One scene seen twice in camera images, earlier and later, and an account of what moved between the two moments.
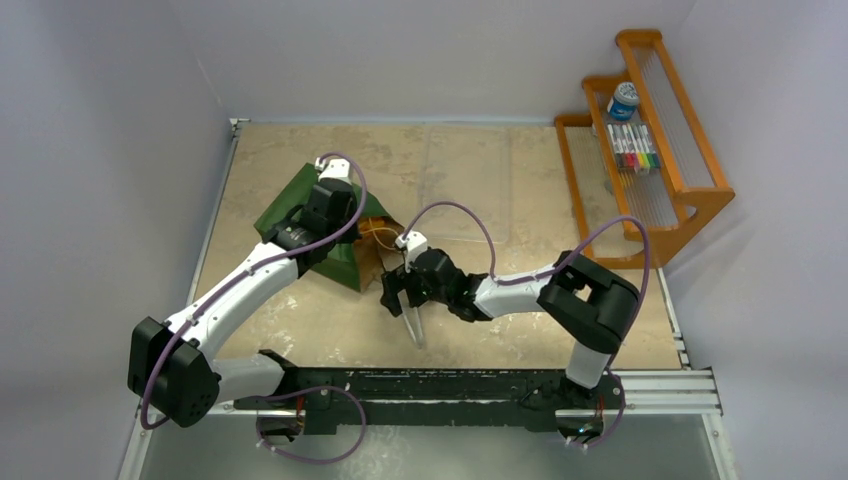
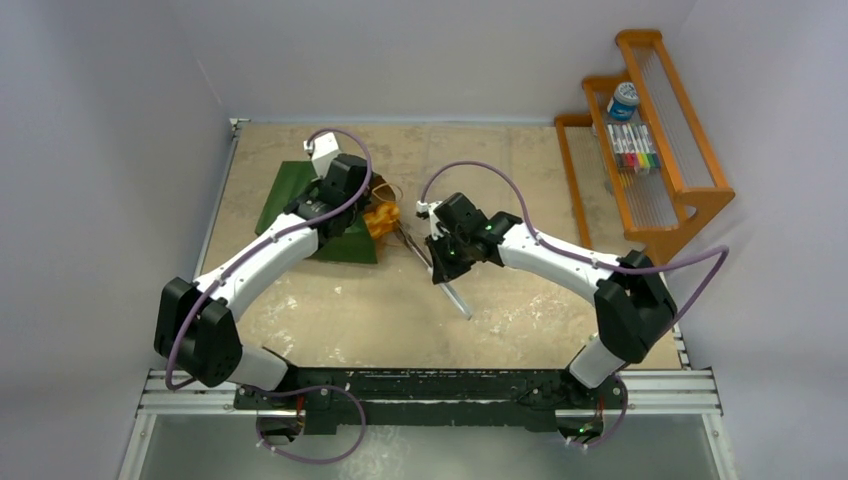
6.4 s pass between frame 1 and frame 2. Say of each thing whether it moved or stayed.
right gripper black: moved
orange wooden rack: stayed
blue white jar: stayed
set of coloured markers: stayed
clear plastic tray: stayed
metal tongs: moved
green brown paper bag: moved
